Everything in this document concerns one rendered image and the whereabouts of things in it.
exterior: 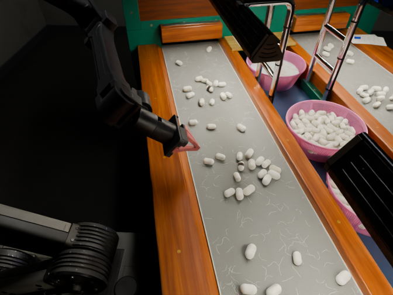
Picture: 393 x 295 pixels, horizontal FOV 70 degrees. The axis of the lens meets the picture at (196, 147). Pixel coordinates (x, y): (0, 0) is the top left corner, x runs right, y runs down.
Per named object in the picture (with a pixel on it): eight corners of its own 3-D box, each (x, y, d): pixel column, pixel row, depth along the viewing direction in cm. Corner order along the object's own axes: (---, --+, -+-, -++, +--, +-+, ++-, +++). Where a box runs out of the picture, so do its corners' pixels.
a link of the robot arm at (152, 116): (124, 131, 63) (137, 113, 61) (123, 114, 68) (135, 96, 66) (149, 142, 67) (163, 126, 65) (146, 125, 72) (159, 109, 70)
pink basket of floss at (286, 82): (286, 102, 120) (292, 83, 114) (233, 82, 132) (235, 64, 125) (309, 76, 136) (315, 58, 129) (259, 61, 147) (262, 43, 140)
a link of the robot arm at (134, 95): (96, 118, 61) (121, 91, 58) (97, 91, 69) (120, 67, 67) (139, 143, 68) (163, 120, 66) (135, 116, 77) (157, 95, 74)
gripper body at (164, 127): (180, 116, 74) (157, 103, 70) (186, 142, 67) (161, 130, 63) (165, 132, 77) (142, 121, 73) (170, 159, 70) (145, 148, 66)
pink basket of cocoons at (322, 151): (321, 181, 90) (331, 161, 83) (265, 134, 106) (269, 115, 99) (372, 150, 100) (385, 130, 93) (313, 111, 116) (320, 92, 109)
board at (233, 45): (231, 51, 135) (232, 48, 134) (223, 38, 145) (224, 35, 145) (295, 45, 139) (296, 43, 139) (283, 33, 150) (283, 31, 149)
